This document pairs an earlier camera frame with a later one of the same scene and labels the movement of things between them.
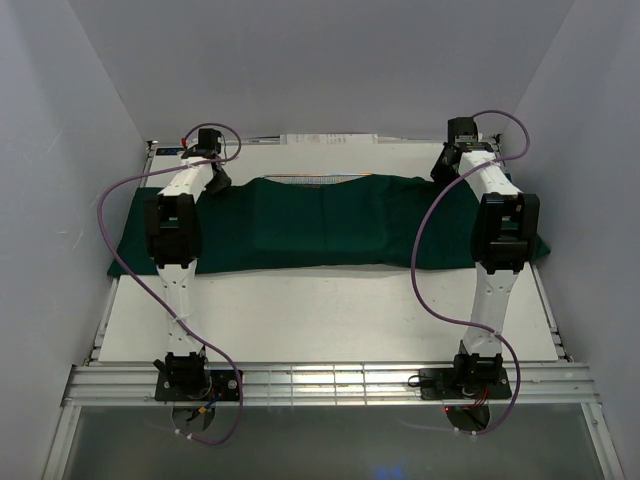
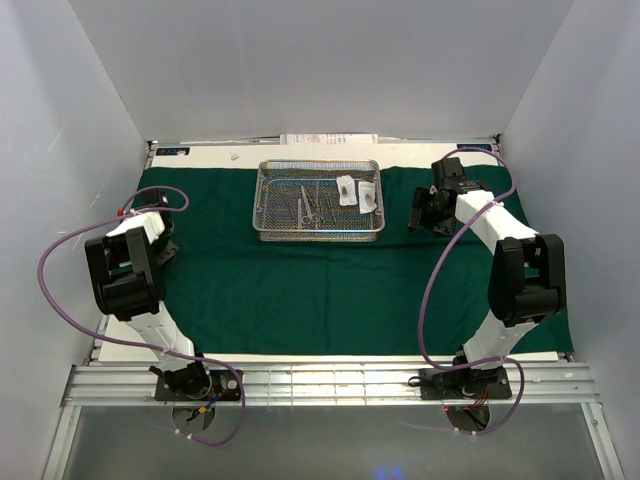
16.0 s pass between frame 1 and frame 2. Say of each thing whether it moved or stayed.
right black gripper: moved
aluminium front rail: stayed
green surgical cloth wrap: moved
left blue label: stayed
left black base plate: stayed
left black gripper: moved
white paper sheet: stayed
